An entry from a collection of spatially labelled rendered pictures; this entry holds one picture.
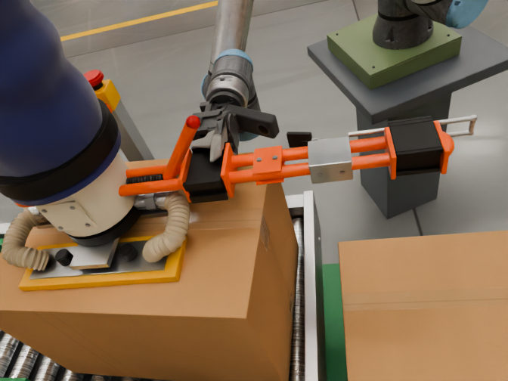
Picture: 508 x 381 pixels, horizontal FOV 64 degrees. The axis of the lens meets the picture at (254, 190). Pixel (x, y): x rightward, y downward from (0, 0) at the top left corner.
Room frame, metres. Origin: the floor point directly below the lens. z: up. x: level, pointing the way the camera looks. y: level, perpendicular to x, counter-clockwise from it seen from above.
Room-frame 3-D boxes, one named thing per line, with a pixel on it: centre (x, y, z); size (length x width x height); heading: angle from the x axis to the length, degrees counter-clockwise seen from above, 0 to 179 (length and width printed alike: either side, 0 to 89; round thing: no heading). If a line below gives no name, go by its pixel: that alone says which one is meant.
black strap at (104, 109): (0.63, 0.30, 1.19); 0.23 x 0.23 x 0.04
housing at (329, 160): (0.48, -0.14, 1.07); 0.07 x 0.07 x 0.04; 72
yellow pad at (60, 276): (0.54, 0.33, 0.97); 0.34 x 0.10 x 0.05; 72
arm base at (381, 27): (1.17, -0.64, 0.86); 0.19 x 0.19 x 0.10
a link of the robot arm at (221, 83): (0.76, -0.01, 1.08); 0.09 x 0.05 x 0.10; 71
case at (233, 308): (0.62, 0.28, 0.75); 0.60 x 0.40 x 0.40; 67
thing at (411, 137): (0.43, -0.27, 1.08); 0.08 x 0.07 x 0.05; 72
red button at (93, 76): (1.16, 0.34, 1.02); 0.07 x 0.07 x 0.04
